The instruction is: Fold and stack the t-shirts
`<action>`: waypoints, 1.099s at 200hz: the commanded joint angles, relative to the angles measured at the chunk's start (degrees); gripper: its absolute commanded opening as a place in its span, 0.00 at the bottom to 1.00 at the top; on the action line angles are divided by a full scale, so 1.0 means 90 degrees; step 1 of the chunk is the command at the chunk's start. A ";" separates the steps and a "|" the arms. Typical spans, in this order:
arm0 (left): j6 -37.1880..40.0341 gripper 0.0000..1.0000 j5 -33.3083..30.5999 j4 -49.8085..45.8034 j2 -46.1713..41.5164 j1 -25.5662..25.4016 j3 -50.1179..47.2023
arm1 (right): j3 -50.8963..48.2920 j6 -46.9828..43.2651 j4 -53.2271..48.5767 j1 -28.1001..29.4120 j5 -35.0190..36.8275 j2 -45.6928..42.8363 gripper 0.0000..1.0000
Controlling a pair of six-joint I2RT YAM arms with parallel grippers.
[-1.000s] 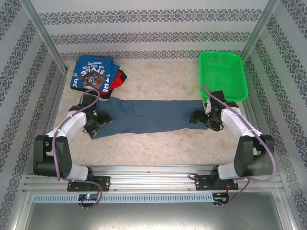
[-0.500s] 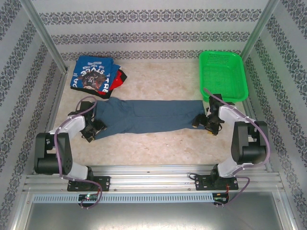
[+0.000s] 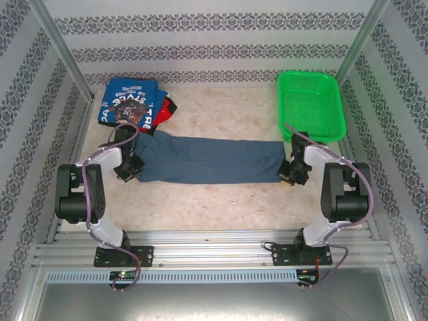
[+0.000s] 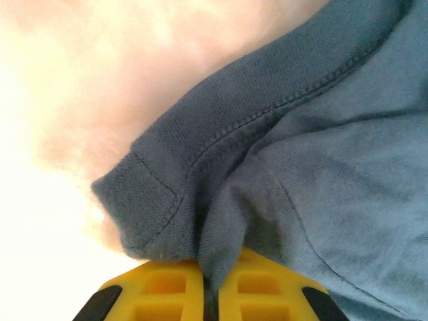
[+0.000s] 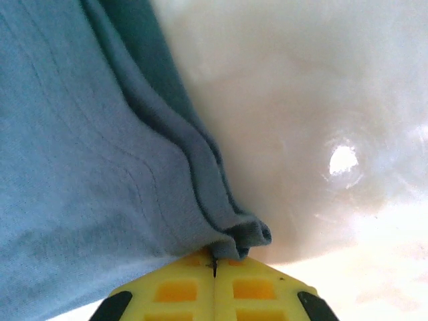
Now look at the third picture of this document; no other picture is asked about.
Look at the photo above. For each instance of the slate blue t-shirt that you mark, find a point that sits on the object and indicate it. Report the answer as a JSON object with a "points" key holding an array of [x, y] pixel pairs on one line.
{"points": [[214, 160]]}

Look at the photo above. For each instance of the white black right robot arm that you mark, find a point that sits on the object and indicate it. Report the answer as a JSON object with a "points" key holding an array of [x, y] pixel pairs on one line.
{"points": [[314, 234]]}

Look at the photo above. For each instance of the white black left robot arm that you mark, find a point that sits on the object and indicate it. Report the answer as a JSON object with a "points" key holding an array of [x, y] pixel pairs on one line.
{"points": [[107, 234]]}

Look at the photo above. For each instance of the red t-shirt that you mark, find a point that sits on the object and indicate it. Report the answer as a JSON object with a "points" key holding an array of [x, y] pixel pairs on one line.
{"points": [[165, 113]]}

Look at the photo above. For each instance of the royal blue printed t-shirt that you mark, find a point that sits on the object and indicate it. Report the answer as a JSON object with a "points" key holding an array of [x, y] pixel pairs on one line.
{"points": [[133, 90]]}

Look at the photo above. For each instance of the green plastic basket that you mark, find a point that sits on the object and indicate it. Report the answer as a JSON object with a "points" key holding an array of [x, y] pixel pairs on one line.
{"points": [[311, 107]]}

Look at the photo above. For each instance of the small circuit board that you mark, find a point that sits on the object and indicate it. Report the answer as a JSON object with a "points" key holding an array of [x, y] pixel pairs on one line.
{"points": [[309, 277], [123, 275]]}

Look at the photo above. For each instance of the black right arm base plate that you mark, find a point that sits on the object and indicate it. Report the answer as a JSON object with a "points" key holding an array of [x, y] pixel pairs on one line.
{"points": [[281, 255]]}

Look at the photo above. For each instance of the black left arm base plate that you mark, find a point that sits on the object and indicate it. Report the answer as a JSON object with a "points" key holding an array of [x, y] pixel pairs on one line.
{"points": [[143, 255]]}

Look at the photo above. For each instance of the aluminium mounting rail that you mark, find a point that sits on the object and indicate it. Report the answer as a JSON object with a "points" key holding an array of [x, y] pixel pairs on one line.
{"points": [[214, 250]]}

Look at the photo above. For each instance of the aluminium frame post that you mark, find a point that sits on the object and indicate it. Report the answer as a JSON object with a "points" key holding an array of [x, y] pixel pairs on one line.
{"points": [[61, 47], [360, 40]]}

